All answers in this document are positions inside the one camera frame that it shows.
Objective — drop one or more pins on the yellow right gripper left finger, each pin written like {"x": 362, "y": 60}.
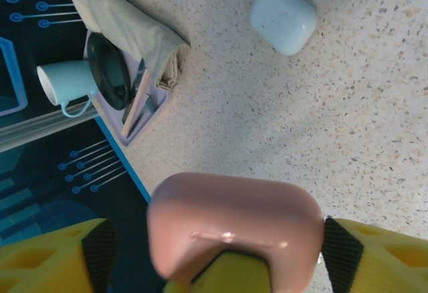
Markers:
{"x": 40, "y": 266}

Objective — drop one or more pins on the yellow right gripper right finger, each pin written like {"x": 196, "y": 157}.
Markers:
{"x": 384, "y": 266}

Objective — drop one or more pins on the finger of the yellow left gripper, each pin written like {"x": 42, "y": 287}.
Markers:
{"x": 227, "y": 276}

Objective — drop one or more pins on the pink earbuds charging case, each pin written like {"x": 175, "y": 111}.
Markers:
{"x": 234, "y": 212}

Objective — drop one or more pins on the white earbuds charging case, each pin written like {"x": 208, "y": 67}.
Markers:
{"x": 284, "y": 18}

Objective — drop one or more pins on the lilac tray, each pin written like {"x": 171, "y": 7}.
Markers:
{"x": 112, "y": 122}

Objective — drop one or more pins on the wooden chopstick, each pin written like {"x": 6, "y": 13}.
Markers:
{"x": 135, "y": 104}

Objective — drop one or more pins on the light blue mug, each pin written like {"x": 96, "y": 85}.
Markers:
{"x": 67, "y": 79}

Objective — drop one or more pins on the black plate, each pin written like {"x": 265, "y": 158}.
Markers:
{"x": 107, "y": 72}

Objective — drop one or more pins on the beige folded cloth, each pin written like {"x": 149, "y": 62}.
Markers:
{"x": 127, "y": 28}

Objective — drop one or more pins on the aluminium frame post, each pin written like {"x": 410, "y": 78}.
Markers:
{"x": 33, "y": 129}

